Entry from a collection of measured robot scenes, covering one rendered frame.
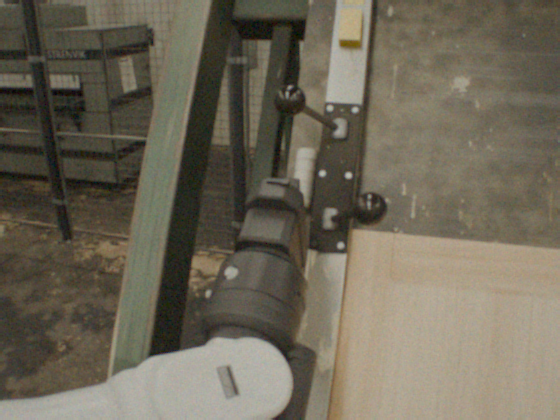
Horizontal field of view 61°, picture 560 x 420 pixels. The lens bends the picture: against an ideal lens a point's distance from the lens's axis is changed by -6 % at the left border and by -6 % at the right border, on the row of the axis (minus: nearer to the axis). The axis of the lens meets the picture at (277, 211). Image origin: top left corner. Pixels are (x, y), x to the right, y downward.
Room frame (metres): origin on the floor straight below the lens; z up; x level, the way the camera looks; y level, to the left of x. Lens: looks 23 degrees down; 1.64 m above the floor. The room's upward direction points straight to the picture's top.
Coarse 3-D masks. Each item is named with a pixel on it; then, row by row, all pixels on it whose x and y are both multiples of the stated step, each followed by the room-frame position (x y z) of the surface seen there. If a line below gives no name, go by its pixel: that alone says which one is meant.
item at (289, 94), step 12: (288, 84) 0.58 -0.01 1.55; (276, 96) 0.58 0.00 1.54; (288, 96) 0.57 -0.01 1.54; (300, 96) 0.57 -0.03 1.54; (276, 108) 0.58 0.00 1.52; (288, 108) 0.57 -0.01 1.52; (300, 108) 0.57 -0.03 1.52; (324, 120) 0.62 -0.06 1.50; (336, 120) 0.64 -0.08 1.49; (336, 132) 0.63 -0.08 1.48; (348, 132) 0.64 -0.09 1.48
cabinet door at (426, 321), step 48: (384, 240) 0.58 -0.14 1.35; (432, 240) 0.57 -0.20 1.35; (384, 288) 0.55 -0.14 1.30; (432, 288) 0.54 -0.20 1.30; (480, 288) 0.52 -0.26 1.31; (528, 288) 0.51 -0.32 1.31; (384, 336) 0.51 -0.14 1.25; (432, 336) 0.50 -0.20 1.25; (480, 336) 0.49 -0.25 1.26; (528, 336) 0.48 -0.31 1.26; (336, 384) 0.49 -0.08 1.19; (384, 384) 0.48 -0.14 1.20; (432, 384) 0.47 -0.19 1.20; (480, 384) 0.46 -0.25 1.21; (528, 384) 0.45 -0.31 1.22
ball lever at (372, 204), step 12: (372, 192) 0.50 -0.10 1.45; (360, 204) 0.49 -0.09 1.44; (372, 204) 0.48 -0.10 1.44; (384, 204) 0.49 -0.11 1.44; (324, 216) 0.58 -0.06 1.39; (336, 216) 0.56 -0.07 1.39; (348, 216) 0.53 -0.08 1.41; (360, 216) 0.48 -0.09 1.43; (372, 216) 0.48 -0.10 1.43; (384, 216) 0.48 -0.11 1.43; (324, 228) 0.57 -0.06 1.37; (336, 228) 0.57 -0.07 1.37
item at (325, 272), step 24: (336, 24) 0.75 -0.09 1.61; (336, 48) 0.73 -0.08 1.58; (360, 48) 0.72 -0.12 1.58; (336, 72) 0.71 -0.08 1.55; (360, 72) 0.70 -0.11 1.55; (336, 96) 0.68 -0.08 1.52; (360, 96) 0.68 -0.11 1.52; (360, 144) 0.68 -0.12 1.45; (312, 264) 0.56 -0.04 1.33; (336, 264) 0.56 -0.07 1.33; (312, 288) 0.54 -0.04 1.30; (336, 288) 0.54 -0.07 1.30; (312, 312) 0.53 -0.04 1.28; (336, 312) 0.52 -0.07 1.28; (312, 336) 0.51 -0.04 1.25; (336, 336) 0.50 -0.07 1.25; (312, 384) 0.47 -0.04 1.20; (312, 408) 0.46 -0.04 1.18
